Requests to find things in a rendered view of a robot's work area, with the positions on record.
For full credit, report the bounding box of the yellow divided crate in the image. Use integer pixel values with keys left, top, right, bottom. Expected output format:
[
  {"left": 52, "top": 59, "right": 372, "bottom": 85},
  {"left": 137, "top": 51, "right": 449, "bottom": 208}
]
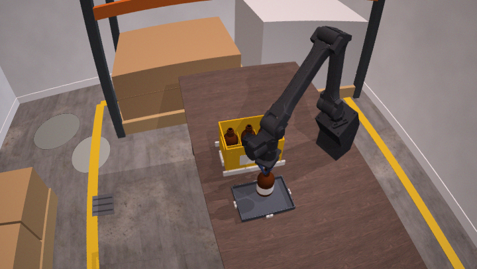
[{"left": 218, "top": 115, "right": 285, "bottom": 171}]

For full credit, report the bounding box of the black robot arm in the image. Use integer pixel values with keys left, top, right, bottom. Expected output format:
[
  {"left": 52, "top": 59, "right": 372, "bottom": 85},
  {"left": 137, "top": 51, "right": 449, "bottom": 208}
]
[{"left": 242, "top": 26, "right": 352, "bottom": 161}]

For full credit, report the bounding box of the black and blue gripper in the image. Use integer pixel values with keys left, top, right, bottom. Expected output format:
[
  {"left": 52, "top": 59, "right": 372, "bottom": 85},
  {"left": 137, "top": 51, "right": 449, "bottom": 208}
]
[{"left": 255, "top": 148, "right": 282, "bottom": 175}]

